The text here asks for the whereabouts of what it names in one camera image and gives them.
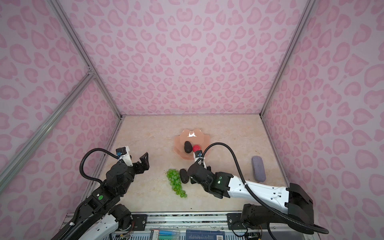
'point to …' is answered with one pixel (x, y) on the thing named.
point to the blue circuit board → (204, 234)
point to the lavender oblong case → (259, 171)
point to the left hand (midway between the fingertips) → (140, 153)
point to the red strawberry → (196, 147)
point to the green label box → (161, 234)
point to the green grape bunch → (174, 178)
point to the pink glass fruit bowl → (195, 137)
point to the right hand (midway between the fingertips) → (192, 168)
